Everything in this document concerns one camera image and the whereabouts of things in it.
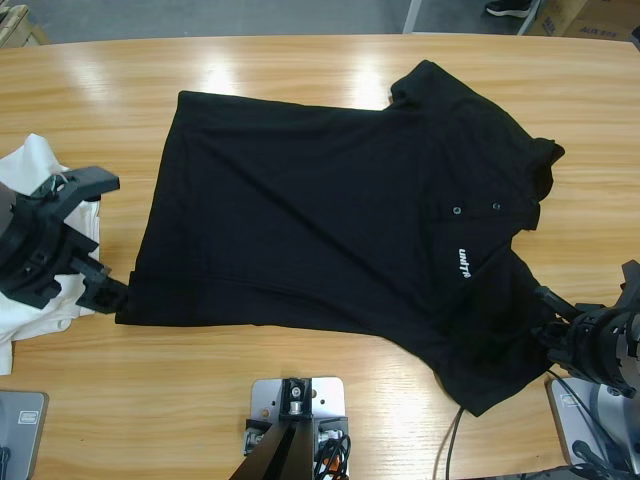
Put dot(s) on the brown cardboard box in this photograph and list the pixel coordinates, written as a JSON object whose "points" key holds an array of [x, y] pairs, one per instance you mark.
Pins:
{"points": [[590, 15]]}

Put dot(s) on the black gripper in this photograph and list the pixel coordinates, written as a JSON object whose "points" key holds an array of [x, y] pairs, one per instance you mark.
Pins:
{"points": [[600, 345], [45, 245]]}

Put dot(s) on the white metal post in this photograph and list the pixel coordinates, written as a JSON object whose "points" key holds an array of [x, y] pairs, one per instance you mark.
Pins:
{"points": [[412, 15]]}

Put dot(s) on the white Unitree T-shirt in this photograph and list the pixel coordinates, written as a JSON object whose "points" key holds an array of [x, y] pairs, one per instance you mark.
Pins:
{"points": [[40, 290], [5, 355]]}

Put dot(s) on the wooden pallet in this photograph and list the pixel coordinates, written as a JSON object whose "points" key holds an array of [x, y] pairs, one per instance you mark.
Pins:
{"points": [[20, 25]]}

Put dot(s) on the black white shoe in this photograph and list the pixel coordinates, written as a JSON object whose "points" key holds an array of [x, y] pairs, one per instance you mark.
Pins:
{"points": [[510, 8]]}

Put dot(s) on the black Unitree polo shirt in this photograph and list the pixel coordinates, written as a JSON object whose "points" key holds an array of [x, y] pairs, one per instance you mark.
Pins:
{"points": [[330, 230]]}

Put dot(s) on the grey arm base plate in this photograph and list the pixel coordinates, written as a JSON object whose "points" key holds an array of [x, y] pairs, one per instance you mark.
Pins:
{"points": [[595, 425], [20, 435]]}

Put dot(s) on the white block with dark post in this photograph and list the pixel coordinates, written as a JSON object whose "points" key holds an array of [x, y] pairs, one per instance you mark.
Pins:
{"points": [[296, 430]]}

